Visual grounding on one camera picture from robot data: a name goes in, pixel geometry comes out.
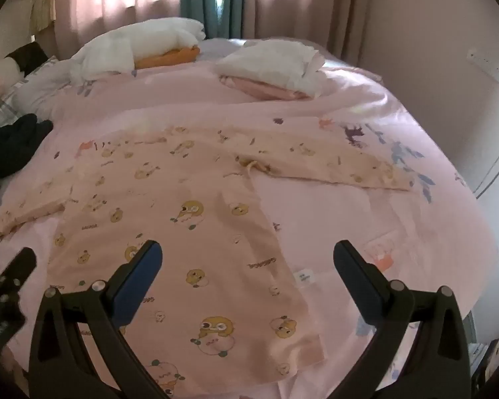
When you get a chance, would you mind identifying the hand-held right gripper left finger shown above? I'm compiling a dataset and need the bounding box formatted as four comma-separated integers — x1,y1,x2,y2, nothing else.
28,240,167,399

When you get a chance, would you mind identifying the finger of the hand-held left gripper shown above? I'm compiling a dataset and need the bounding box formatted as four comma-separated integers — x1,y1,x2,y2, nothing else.
0,247,37,300

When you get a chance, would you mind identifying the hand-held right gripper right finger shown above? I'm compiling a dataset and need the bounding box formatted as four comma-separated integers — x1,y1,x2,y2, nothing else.
333,240,471,399

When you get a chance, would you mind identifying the duck print baby top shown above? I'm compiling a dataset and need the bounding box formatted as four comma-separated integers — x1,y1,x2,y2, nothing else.
0,127,412,399

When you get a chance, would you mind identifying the black cloth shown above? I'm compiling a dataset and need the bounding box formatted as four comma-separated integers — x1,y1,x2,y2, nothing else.
0,113,54,179

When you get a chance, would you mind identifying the pink printed blanket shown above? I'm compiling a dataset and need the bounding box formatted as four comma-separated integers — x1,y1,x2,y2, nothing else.
0,37,499,399

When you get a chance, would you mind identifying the plaid pillow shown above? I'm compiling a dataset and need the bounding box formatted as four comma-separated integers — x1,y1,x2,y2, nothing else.
0,56,69,134

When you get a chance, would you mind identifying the dark headboard object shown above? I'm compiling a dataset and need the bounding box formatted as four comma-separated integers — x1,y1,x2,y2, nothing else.
4,43,49,78

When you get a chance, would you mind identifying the pink folded cloth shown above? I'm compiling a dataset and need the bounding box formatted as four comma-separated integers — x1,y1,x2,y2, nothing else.
220,75,312,101

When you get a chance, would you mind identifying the orange folded cloth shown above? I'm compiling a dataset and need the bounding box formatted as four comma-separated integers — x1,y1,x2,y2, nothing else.
134,46,201,69

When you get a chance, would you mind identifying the hanging beige cloth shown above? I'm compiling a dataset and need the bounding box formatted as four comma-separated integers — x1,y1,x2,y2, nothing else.
28,0,57,34

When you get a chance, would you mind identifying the white wall cable duct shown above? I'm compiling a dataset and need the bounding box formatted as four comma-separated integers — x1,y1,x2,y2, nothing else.
468,49,499,197

